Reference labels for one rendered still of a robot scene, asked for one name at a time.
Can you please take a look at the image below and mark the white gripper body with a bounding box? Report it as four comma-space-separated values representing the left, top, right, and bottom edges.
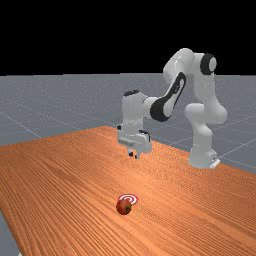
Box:
116, 124, 153, 155

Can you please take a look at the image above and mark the red apple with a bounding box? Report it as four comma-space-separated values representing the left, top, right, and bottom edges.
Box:
115, 198, 133, 216

